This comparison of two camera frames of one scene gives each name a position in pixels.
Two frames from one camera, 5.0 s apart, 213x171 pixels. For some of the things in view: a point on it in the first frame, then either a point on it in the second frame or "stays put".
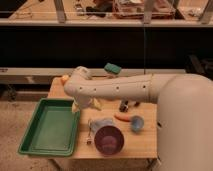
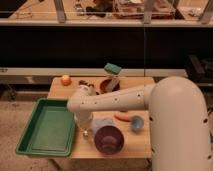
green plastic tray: [54, 129] stays put
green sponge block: [112, 68] stays put
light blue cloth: [97, 123] stays put
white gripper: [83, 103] -> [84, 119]
